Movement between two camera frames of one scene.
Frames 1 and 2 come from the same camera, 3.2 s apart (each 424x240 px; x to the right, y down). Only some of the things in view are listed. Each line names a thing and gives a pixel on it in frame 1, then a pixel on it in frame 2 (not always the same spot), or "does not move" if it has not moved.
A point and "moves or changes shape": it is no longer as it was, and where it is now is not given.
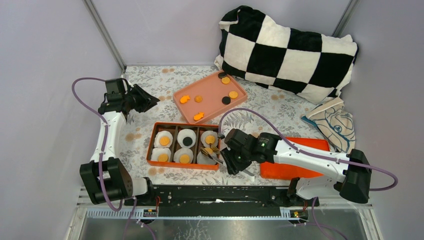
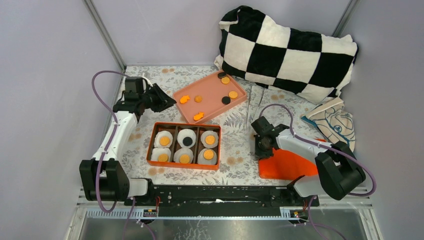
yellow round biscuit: (162, 157) does not move
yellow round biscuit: (209, 150) moves or changes shape
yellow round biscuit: (184, 158) does not move
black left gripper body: (137, 99) → (153, 98)
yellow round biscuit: (164, 141) does not move
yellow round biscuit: (209, 139) does not move
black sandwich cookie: (187, 141) does not move
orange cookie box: (184, 145) does not move
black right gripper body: (236, 161) → (261, 148)
